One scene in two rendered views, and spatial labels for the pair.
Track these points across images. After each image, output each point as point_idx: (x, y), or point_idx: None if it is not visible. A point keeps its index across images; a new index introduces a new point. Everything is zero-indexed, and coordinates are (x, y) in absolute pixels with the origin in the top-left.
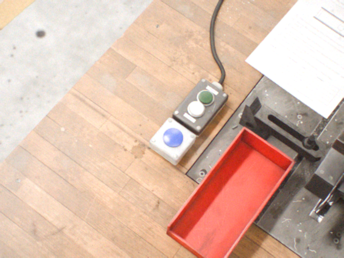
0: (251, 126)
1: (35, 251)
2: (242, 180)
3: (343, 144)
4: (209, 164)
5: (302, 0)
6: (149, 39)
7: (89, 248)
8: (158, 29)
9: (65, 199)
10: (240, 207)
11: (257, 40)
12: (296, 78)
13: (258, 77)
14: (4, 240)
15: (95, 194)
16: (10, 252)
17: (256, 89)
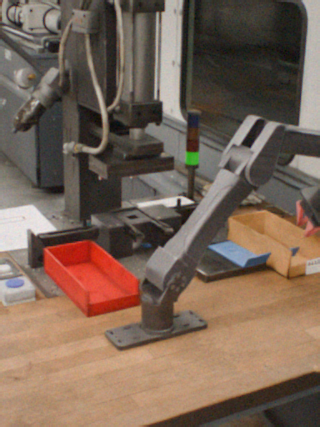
0: (42, 261)
1: (36, 382)
2: (79, 277)
3: (112, 165)
4: (51, 287)
5: None
6: None
7: (62, 354)
8: None
9: (4, 354)
10: (99, 283)
11: None
12: (25, 242)
13: (6, 253)
14: (7, 397)
15: (17, 339)
16: (22, 396)
17: (13, 256)
